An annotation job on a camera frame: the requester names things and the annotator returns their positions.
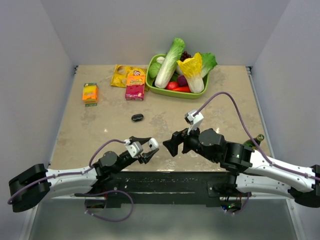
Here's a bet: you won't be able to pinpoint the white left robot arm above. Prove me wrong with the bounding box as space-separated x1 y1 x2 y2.
7 136 159 213

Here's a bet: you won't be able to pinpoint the orange toy carrot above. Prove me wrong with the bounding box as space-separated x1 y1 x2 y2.
172 86 191 93

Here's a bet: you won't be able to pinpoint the green napa cabbage toy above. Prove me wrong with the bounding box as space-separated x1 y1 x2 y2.
154 38 185 89

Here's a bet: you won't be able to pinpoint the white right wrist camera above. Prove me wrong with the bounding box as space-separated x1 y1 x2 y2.
184 109 204 135

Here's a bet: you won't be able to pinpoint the purple toy onion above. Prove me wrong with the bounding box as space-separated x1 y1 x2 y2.
176 75 188 87

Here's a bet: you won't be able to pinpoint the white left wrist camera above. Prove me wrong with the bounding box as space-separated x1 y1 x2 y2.
124 139 143 159

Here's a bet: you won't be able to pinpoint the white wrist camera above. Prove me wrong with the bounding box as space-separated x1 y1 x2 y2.
124 139 143 159
184 109 204 135

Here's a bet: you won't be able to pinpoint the black base frame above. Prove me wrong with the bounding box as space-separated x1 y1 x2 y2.
85 171 252 208

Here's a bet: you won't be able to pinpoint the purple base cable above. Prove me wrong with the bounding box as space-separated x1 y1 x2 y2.
84 189 135 223

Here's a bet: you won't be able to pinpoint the black earbud charging case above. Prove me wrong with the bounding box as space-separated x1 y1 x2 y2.
131 113 144 122

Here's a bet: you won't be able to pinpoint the white toy garlic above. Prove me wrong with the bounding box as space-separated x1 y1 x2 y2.
156 56 165 65

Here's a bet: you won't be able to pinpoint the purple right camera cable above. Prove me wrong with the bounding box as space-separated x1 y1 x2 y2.
194 91 320 181

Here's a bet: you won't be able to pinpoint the green plastic tray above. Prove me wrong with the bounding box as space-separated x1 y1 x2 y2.
145 53 210 100

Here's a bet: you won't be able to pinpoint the white earbud charging case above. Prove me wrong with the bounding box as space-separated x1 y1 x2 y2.
147 138 159 150

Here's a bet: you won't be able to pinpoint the yellow chips bag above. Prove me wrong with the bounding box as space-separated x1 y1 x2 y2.
110 64 149 91

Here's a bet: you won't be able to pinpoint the green round toy vegetable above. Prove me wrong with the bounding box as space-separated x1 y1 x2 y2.
148 62 162 78

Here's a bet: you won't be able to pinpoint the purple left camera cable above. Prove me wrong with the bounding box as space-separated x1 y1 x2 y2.
7 139 128 205

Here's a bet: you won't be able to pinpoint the green lettuce leaf toy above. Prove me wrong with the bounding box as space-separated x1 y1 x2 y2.
200 52 217 78

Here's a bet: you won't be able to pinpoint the purple camera cable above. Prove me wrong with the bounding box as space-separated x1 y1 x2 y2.
7 139 128 205
194 91 320 181

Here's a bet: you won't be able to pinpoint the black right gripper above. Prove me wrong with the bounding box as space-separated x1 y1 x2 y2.
162 121 218 163

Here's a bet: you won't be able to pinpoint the red snack box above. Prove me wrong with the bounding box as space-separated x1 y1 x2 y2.
124 75 146 101

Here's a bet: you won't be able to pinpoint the red toy tomato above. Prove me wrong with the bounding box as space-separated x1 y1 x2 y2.
165 81 179 91

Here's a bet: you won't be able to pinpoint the dark toy grapes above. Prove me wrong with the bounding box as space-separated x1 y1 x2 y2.
180 51 192 62

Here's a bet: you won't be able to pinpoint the green glass bottle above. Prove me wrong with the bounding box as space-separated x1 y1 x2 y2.
243 134 265 150

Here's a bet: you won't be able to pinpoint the orange sponge pack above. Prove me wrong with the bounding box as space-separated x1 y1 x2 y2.
82 83 99 107

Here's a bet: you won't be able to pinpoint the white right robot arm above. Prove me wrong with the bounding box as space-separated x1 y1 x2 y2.
162 128 320 208

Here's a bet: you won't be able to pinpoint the yellow napa cabbage toy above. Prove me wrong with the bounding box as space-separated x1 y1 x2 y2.
176 52 204 94

